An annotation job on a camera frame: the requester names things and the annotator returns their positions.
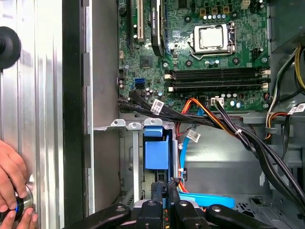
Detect black PC case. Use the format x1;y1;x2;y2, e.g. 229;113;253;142
62;0;305;229

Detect metal optical drive cage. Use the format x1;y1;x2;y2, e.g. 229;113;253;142
259;114;305;229

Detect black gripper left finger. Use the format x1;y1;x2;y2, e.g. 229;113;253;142
63;182;167;229

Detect silver CPU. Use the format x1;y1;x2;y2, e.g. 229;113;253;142
199;26;224;48

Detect green motherboard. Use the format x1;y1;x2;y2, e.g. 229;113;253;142
118;0;272;113

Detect person's left hand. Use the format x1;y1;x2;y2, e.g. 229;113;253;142
0;140;29;213

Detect person's right hand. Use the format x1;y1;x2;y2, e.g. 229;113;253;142
0;207;39;229

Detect beige expansion slot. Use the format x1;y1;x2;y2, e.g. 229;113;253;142
136;14;146;46

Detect black white wire bundle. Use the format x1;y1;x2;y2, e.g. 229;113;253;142
265;51;298;115

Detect black cable bundle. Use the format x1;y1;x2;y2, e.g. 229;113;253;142
118;89;305;215

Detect orange wires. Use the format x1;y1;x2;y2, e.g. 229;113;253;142
181;97;236;137

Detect black graphics card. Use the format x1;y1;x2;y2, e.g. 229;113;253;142
149;0;167;57

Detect yellow wires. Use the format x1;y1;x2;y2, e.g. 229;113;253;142
294;46;305;91

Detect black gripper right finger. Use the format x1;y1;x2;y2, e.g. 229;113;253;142
168;180;278;229

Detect metal socket cover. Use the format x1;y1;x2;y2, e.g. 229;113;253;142
193;24;231;55

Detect metal disk bay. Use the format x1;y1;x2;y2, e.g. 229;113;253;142
92;118;184;208

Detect blue SATA wire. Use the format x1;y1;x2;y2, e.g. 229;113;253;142
177;104;236;209

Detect black RAM slot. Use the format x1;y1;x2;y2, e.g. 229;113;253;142
168;81;270;93
165;68;271;81

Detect grey power supply unit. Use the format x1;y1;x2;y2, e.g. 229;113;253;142
270;0;305;54

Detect black round knob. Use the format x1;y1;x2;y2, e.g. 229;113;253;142
0;26;21;70

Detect hard disk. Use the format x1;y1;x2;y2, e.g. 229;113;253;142
142;125;173;201

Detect CPU socket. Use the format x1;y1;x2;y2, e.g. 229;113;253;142
188;21;239;61

